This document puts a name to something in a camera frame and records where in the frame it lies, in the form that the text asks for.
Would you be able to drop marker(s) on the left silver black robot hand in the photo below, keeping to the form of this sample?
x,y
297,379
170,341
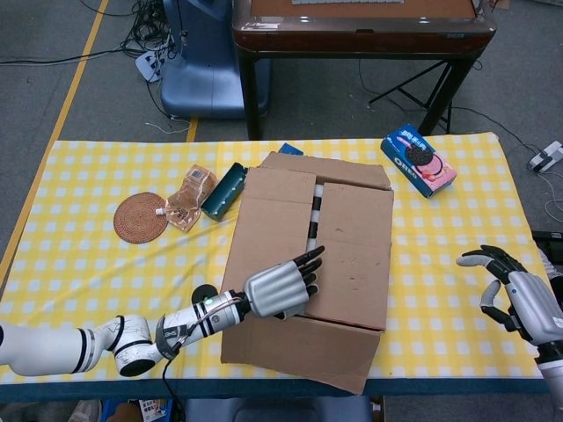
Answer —
x,y
277,290

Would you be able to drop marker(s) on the black round disc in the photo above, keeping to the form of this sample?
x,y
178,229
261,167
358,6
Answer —
x,y
206,291

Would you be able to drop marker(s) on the yellow white checkered tablecloth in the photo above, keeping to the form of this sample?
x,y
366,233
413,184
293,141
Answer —
x,y
110,264

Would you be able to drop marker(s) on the clear spout pouch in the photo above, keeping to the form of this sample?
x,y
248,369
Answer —
x,y
189,202

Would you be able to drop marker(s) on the round woven rattan coaster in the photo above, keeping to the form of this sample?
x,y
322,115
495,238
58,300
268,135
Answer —
x,y
141,217

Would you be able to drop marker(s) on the brown mahjong table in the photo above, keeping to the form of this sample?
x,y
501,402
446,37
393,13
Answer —
x,y
352,39

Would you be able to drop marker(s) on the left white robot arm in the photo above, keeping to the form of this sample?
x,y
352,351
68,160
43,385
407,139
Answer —
x,y
53,347

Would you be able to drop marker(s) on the colourful printed carton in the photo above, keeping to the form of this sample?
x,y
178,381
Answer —
x,y
154,409

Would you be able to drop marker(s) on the blue pink Oreo box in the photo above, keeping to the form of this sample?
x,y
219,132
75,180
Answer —
x,y
418,160

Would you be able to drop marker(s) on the blue small packet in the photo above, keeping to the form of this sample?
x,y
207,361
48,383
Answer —
x,y
290,148

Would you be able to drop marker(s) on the blue machine base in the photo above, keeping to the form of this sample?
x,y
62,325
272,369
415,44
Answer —
x,y
206,79

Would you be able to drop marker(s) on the blue padded seat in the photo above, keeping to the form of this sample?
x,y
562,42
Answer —
x,y
272,411

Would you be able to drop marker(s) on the large brown cardboard box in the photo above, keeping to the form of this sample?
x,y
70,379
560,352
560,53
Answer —
x,y
352,264

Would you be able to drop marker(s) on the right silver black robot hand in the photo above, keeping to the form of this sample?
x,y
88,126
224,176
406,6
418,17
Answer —
x,y
532,303

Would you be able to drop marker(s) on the dark green tin box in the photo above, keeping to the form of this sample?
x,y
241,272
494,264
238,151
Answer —
x,y
224,191

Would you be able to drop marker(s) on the white power strip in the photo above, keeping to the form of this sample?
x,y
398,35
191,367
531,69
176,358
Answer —
x,y
147,63
545,157

